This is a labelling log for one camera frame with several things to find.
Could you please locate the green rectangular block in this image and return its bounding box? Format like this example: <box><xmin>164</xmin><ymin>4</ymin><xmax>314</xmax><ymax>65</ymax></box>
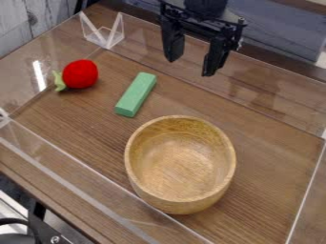
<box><xmin>115</xmin><ymin>72</ymin><xmax>156</xmax><ymax>117</ymax></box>

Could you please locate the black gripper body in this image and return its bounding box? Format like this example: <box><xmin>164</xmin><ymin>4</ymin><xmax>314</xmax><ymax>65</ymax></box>
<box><xmin>159</xmin><ymin>0</ymin><xmax>247</xmax><ymax>51</ymax></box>

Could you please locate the clear acrylic corner bracket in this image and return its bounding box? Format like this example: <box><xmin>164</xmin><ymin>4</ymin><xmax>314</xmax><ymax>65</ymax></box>
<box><xmin>79</xmin><ymin>12</ymin><xmax>124</xmax><ymax>50</ymax></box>

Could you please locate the clear acrylic tray wall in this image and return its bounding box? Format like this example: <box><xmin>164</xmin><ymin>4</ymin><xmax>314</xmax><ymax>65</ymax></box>
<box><xmin>0</xmin><ymin>15</ymin><xmax>326</xmax><ymax>244</ymax></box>

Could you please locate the red plush strawberry toy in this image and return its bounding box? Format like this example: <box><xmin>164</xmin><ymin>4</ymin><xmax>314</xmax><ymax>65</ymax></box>
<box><xmin>52</xmin><ymin>59</ymin><xmax>99</xmax><ymax>92</ymax></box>

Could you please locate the black table leg clamp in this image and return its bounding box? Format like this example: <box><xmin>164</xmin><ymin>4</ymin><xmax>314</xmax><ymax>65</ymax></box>
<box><xmin>28</xmin><ymin>202</ymin><xmax>72</xmax><ymax>244</ymax></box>

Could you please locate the wooden bowl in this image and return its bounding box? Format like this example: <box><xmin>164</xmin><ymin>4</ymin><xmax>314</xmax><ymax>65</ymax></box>
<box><xmin>123</xmin><ymin>115</ymin><xmax>236</xmax><ymax>214</ymax></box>

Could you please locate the black cable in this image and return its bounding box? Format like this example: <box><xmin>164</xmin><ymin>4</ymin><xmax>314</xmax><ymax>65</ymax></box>
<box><xmin>0</xmin><ymin>217</ymin><xmax>30</xmax><ymax>227</ymax></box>

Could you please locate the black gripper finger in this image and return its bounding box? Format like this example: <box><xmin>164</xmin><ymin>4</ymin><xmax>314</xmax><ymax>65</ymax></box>
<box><xmin>160</xmin><ymin>16</ymin><xmax>184</xmax><ymax>62</ymax></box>
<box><xmin>201</xmin><ymin>36</ymin><xmax>230</xmax><ymax>76</ymax></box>

